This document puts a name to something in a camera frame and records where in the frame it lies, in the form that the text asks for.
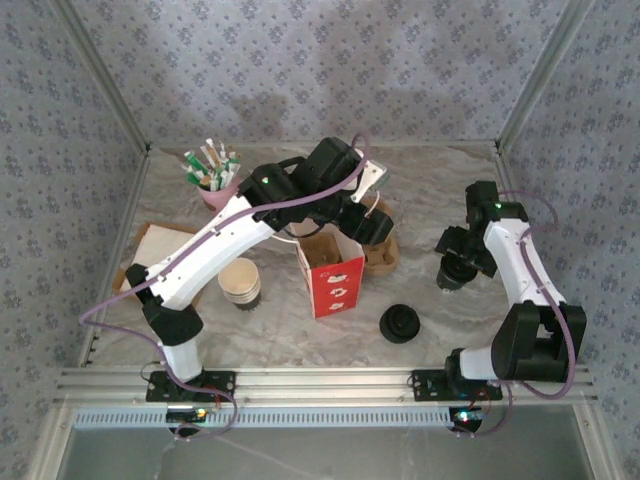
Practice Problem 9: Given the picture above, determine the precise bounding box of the black plastic cup lid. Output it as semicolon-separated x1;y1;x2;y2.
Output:
438;258;475;284

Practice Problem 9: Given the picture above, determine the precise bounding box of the red white paper bag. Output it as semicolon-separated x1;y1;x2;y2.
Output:
272;197;381;320

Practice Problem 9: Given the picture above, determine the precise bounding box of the pink straw holder cup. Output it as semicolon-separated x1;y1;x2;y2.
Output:
198;179;241;214

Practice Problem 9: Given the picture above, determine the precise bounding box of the stack of paper cups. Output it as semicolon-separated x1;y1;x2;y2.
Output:
218;257;262;312

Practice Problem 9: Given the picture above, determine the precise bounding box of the right controller board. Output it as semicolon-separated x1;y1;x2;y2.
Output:
449;407;489;427

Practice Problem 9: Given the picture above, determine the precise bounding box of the controller board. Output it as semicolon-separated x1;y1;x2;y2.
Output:
449;407;489;427
166;407;209;424

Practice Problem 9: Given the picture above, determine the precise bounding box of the white napkin stack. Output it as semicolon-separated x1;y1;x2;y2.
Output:
130;224;201;274

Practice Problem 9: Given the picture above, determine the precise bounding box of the brown cardboard tray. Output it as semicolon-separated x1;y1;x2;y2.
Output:
112;221;206;309

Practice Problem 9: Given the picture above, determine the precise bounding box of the left controller board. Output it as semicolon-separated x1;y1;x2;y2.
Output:
166;407;209;424

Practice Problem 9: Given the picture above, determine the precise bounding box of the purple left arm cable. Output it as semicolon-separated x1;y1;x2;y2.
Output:
81;132;374;444

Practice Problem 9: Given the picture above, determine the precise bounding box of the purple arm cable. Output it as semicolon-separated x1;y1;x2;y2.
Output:
81;132;374;444
457;189;576;439

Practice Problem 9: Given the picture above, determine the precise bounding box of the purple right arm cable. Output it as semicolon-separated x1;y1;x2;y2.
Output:
457;189;576;439

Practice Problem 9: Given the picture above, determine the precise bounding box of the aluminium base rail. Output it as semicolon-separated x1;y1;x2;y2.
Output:
54;367;599;407

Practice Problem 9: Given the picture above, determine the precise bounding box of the grey slotted cable duct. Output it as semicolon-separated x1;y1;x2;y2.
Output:
74;405;481;430

